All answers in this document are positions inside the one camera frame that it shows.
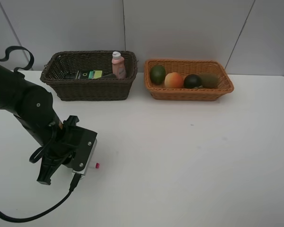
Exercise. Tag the dark green cleanser bottle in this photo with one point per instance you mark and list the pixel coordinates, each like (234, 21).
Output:
(85, 74)

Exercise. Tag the orange wicker basket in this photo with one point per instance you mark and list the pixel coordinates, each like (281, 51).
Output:
(184, 68)

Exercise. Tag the green avocado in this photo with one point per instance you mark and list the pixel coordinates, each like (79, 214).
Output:
(157, 74)

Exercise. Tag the grey felt board eraser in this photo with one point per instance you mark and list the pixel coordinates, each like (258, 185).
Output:
(109, 76)

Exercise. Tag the dark purple mangosteen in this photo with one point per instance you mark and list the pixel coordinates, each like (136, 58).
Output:
(192, 81)

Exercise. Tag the brown kiwi fruit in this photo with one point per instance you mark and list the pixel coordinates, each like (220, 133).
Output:
(209, 80)

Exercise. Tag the orange red round fruit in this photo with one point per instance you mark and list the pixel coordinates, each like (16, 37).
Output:
(173, 80)

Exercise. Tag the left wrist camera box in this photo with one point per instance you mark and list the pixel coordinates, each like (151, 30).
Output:
(83, 143)

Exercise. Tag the pink bottle white cap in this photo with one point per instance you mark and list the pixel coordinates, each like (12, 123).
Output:
(118, 67)

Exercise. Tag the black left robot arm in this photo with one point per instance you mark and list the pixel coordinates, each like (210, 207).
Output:
(32, 106)

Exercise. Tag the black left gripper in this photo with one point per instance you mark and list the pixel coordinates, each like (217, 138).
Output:
(56, 150)

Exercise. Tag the dark brown wicker basket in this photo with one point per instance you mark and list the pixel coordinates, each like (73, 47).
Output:
(66, 63)

